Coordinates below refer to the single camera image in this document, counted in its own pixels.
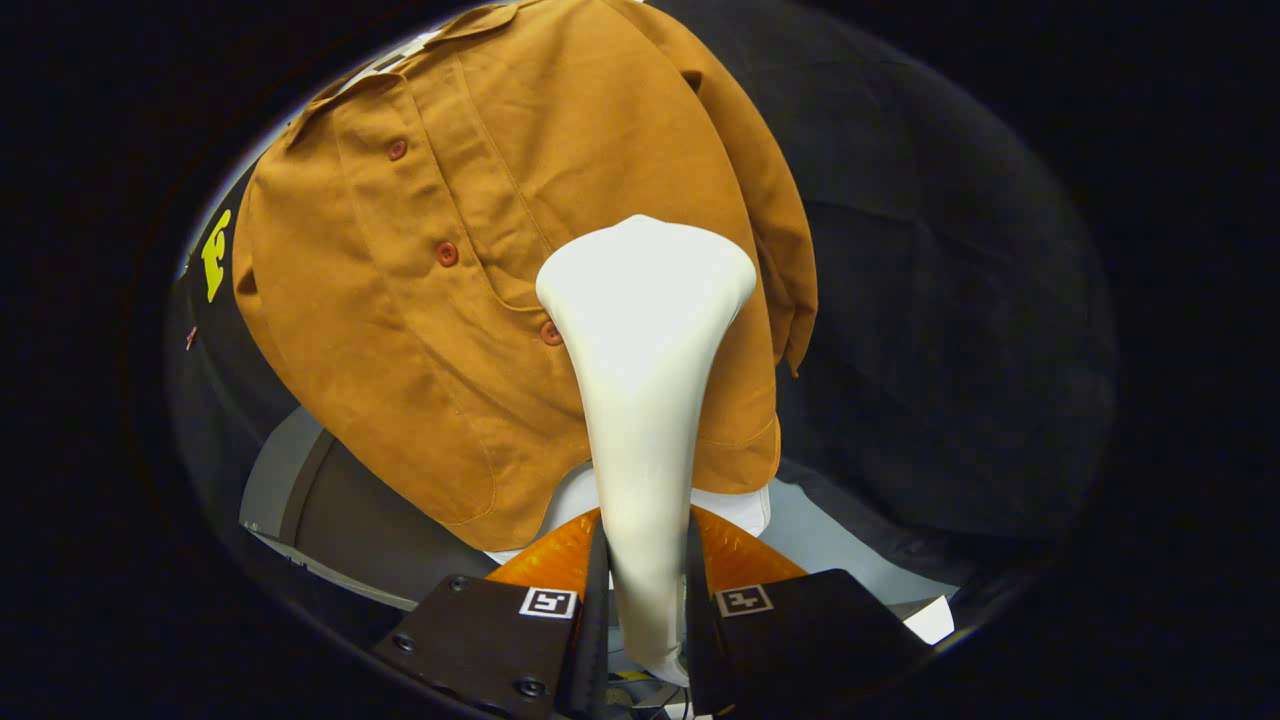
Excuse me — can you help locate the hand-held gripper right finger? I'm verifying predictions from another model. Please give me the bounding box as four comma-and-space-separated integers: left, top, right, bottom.
683, 505, 931, 719

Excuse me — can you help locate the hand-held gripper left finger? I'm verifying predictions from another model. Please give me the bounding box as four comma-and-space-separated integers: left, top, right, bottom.
372, 508, 611, 720

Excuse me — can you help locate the brown button shirt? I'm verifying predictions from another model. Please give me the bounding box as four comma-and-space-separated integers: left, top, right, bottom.
232, 0, 819, 553

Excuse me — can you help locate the white flat sheet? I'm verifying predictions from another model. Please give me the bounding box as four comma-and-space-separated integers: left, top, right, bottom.
903, 596, 956, 646

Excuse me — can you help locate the black backdrop cloth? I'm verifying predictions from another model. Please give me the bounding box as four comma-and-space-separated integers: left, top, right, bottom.
165, 0, 1119, 641

